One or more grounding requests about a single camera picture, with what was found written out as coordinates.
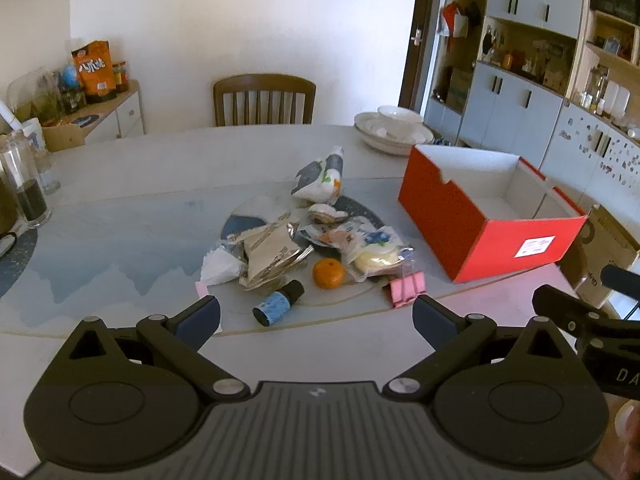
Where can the round cake clear wrapper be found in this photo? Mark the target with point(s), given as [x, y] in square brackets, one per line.
[377, 260]

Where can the orange snack bag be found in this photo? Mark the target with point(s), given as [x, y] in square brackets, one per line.
[96, 72]

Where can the brown printed cardboard box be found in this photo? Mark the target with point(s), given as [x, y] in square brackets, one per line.
[610, 257]

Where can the green brown carton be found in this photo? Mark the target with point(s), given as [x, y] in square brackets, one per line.
[459, 87]

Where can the orange mandarin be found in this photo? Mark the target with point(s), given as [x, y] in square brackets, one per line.
[328, 274]

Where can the large grey wall cabinet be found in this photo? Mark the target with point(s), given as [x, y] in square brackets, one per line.
[510, 110]

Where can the grey desktop table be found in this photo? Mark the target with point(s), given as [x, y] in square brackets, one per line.
[150, 160]

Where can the white printed mug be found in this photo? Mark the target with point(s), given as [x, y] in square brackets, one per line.
[36, 135]

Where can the glass jar dark contents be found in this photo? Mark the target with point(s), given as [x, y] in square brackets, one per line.
[30, 200]

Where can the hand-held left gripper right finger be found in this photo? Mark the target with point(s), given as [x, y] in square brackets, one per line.
[434, 321]

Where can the red-lidded jar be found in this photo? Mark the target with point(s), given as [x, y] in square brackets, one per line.
[120, 77]

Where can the white gold-rimmed bowl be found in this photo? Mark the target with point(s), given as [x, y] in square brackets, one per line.
[400, 114]

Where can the white gold-rimmed plate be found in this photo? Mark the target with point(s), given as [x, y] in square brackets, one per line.
[395, 149]

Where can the slatted wooden chair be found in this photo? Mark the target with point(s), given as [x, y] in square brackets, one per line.
[265, 85]

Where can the silver foil packet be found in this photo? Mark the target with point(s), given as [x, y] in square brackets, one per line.
[260, 227]

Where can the clear vase with plants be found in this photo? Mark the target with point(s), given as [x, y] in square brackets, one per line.
[42, 97]

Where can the dark brown door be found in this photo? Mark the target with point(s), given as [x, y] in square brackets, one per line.
[412, 10]

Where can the stack of white bowls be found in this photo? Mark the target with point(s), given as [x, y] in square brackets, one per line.
[370, 127]

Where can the pink binder clip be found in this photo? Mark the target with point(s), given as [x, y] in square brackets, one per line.
[407, 290]

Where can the small dark bottle blue label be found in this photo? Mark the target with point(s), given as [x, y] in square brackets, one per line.
[277, 304]

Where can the white tissue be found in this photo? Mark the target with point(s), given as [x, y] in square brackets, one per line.
[220, 266]

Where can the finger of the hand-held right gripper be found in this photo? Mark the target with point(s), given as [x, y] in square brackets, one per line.
[622, 280]
[560, 305]

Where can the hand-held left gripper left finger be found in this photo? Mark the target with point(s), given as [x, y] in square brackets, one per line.
[200, 319]

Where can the red cardboard box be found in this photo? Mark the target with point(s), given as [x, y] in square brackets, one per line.
[440, 210]

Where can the brown cream pastry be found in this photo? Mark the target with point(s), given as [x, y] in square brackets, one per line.
[326, 212]

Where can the person's right hand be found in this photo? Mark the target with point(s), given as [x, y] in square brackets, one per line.
[626, 430]

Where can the white floral pouch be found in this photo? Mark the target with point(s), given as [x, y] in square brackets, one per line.
[320, 180]

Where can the clear glass tumbler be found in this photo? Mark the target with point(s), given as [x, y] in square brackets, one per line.
[50, 175]

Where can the red hanging bag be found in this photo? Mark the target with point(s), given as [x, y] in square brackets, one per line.
[454, 20]

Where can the small blue globe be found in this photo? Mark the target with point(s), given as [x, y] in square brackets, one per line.
[69, 77]

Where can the white wooden sideboard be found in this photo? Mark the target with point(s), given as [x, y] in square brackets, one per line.
[127, 112]

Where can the clear bag with bun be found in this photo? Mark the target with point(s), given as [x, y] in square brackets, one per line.
[367, 235]

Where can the orange jar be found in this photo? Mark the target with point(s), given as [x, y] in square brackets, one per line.
[508, 61]

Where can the glass turntable blue print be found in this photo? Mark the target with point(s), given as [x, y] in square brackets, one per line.
[125, 240]

